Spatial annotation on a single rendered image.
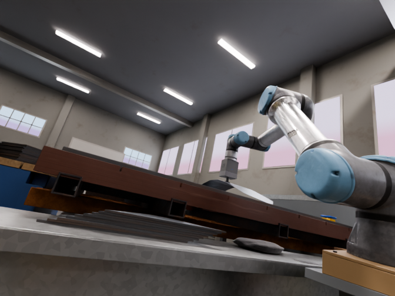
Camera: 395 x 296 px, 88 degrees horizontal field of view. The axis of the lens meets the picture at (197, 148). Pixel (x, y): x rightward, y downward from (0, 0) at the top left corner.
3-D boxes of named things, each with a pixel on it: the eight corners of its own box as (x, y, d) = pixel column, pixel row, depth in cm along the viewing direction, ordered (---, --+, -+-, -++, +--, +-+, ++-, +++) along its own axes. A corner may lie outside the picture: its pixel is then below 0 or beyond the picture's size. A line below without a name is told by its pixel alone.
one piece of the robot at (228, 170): (231, 158, 132) (227, 184, 127) (220, 154, 128) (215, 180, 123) (241, 156, 123) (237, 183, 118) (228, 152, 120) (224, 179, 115)
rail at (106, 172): (36, 171, 49) (47, 148, 51) (378, 248, 114) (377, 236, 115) (33, 170, 46) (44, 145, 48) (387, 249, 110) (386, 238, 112)
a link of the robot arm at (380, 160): (441, 224, 43) (435, 161, 46) (388, 214, 41) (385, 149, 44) (381, 217, 54) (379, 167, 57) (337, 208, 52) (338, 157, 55)
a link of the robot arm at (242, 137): (255, 133, 114) (247, 138, 125) (237, 128, 113) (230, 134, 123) (254, 145, 112) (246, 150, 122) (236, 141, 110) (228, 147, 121)
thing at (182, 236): (47, 214, 45) (55, 196, 46) (200, 238, 61) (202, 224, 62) (34, 222, 34) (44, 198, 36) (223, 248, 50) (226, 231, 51)
